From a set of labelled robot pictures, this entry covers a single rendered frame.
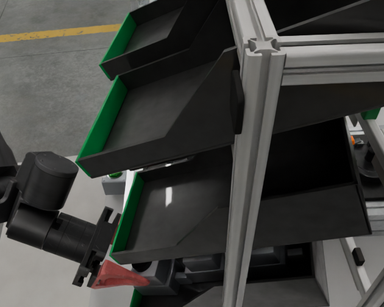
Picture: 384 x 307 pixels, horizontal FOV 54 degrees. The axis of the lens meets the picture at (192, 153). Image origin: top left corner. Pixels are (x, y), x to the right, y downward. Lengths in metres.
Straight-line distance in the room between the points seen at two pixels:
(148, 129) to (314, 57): 0.19
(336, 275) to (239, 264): 0.70
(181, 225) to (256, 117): 0.25
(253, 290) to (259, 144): 0.28
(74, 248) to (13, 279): 0.58
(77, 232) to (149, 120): 0.24
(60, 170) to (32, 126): 2.41
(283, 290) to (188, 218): 0.14
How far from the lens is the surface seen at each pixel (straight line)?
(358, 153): 1.16
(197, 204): 0.46
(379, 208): 1.10
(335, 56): 0.21
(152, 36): 0.50
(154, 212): 0.49
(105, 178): 1.09
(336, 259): 1.08
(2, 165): 0.61
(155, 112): 0.36
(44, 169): 0.51
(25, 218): 0.55
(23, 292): 1.08
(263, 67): 0.21
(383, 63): 0.22
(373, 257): 1.12
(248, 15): 0.24
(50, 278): 1.08
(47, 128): 2.86
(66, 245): 0.55
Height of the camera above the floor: 1.76
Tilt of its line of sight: 46 degrees down
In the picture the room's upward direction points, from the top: 2 degrees counter-clockwise
